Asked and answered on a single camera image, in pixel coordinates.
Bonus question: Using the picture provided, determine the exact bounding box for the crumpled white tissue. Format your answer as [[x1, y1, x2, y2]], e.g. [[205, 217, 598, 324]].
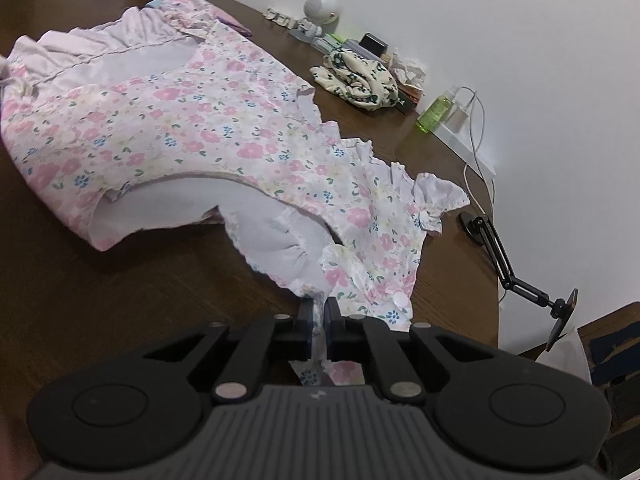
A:
[[387, 49, 429, 87]]

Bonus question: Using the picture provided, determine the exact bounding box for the cream floral cloth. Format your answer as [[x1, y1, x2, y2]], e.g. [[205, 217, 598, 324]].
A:
[[309, 48, 399, 111]]

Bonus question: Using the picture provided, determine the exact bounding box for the dark blue cloth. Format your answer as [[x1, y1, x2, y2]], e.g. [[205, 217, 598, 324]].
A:
[[582, 317, 640, 401]]

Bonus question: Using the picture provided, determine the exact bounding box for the white paper sheet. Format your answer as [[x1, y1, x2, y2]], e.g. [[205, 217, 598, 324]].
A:
[[535, 327, 593, 386]]

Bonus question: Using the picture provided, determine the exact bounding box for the black box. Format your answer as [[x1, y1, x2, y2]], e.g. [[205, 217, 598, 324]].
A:
[[359, 33, 391, 59]]

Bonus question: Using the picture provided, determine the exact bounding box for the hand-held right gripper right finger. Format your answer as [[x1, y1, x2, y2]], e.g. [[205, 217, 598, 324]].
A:
[[324, 298, 497, 405]]

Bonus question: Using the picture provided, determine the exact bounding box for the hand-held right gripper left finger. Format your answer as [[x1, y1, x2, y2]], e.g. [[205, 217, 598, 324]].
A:
[[142, 298, 315, 403]]

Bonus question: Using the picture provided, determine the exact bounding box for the green bottle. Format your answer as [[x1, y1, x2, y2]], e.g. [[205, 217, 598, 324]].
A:
[[416, 86, 459, 134]]

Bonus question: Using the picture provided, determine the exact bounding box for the white charger with cable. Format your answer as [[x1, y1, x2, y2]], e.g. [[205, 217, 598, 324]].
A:
[[447, 86, 497, 221]]

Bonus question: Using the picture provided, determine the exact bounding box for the white round camera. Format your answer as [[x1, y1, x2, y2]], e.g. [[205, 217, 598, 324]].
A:
[[288, 0, 343, 42]]

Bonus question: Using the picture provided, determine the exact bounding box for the pink floral dress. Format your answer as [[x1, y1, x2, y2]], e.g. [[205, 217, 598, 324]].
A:
[[0, 0, 471, 387]]

